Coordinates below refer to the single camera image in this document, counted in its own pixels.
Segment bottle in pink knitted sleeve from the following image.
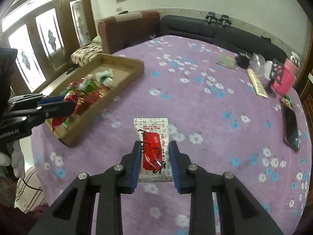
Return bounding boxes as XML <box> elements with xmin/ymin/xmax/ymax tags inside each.
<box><xmin>273</xmin><ymin>55</ymin><xmax>301</xmax><ymax>96</ymax></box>

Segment brown patterned blanket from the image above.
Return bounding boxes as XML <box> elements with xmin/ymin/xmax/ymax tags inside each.
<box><xmin>70</xmin><ymin>43</ymin><xmax>103</xmax><ymax>66</ymax></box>

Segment black cable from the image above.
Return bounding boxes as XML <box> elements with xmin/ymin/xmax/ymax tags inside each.
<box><xmin>21</xmin><ymin>177</ymin><xmax>43</xmax><ymax>191</ymax></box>

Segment striped cloth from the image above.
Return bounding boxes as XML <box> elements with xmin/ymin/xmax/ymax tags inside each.
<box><xmin>15</xmin><ymin>166</ymin><xmax>49</xmax><ymax>213</ymax></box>

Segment white round container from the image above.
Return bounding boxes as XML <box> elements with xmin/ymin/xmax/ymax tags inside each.
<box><xmin>263</xmin><ymin>61</ymin><xmax>274</xmax><ymax>75</ymax></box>

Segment shallow cardboard box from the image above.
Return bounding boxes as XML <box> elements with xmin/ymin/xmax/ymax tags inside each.
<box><xmin>41</xmin><ymin>53</ymin><xmax>145</xmax><ymax>148</ymax></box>

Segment large green snack packet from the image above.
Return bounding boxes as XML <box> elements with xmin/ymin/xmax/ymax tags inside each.
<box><xmin>78</xmin><ymin>78</ymin><xmax>101</xmax><ymax>93</ymax></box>

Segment black leather sofa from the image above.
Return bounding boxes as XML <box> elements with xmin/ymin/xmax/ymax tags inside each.
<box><xmin>159</xmin><ymin>15</ymin><xmax>288</xmax><ymax>61</ymax></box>

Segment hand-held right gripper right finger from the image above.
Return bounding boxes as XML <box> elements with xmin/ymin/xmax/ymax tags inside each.
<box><xmin>169</xmin><ymin>141</ymin><xmax>285</xmax><ymax>235</ymax></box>

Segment black pink phone stand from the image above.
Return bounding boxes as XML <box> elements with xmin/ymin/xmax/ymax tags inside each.
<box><xmin>266</xmin><ymin>58</ymin><xmax>285</xmax><ymax>93</ymax></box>

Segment person's red patterned clothing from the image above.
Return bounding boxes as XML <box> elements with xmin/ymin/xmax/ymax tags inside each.
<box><xmin>0</xmin><ymin>201</ymin><xmax>52</xmax><ymax>235</ymax></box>

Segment brown armchair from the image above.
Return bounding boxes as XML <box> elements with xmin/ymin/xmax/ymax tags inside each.
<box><xmin>71</xmin><ymin>11</ymin><xmax>160</xmax><ymax>66</ymax></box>

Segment black device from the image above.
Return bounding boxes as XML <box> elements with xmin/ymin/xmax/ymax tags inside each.
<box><xmin>235</xmin><ymin>51</ymin><xmax>251</xmax><ymax>69</ymax></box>

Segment grey booklet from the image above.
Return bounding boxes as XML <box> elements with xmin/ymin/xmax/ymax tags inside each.
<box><xmin>216</xmin><ymin>54</ymin><xmax>237</xmax><ymax>69</ymax></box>

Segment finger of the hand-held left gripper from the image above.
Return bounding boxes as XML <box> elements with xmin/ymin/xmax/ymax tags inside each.
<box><xmin>7</xmin><ymin>101</ymin><xmax>76</xmax><ymax>128</ymax></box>
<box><xmin>8</xmin><ymin>93</ymin><xmax>66</xmax><ymax>112</ymax></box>

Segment wooden sideboard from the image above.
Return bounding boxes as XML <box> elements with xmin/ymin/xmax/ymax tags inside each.
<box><xmin>297</xmin><ymin>61</ymin><xmax>313</xmax><ymax>118</ymax></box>

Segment black smartphone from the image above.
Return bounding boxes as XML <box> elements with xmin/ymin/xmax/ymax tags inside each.
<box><xmin>281</xmin><ymin>104</ymin><xmax>301</xmax><ymax>151</ymax></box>

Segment cream tube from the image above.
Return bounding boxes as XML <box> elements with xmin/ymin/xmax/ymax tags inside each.
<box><xmin>246</xmin><ymin>68</ymin><xmax>269</xmax><ymax>99</ymax></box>

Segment white red snack packet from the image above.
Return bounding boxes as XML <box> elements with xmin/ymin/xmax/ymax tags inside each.
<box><xmin>133</xmin><ymin>117</ymin><xmax>174</xmax><ymax>183</ymax></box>

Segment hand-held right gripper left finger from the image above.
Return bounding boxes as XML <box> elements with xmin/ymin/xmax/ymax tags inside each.
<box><xmin>28</xmin><ymin>141</ymin><xmax>145</xmax><ymax>235</ymax></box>

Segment red green candy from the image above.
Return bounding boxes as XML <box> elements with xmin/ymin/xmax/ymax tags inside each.
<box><xmin>280</xmin><ymin>95</ymin><xmax>293</xmax><ymax>108</ymax></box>

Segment pale green snack packet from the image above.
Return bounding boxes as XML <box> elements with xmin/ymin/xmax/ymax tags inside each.
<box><xmin>95</xmin><ymin>70</ymin><xmax>115</xmax><ymax>87</ymax></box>

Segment wooden glass doors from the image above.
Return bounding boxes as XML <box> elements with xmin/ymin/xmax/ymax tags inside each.
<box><xmin>0</xmin><ymin>0</ymin><xmax>97</xmax><ymax>93</ymax></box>

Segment person's left hand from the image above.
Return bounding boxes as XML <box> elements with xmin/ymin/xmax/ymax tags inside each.
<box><xmin>0</xmin><ymin>139</ymin><xmax>26</xmax><ymax>179</ymax></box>

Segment purple floral tablecloth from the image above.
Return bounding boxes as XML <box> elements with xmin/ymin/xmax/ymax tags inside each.
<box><xmin>31</xmin><ymin>35</ymin><xmax>310</xmax><ymax>235</ymax></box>

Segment dark red gold snack packet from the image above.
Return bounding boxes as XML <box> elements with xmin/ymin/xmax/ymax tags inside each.
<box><xmin>52</xmin><ymin>116</ymin><xmax>74</xmax><ymax>131</ymax></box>
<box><xmin>64</xmin><ymin>89</ymin><xmax>98</xmax><ymax>118</ymax></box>

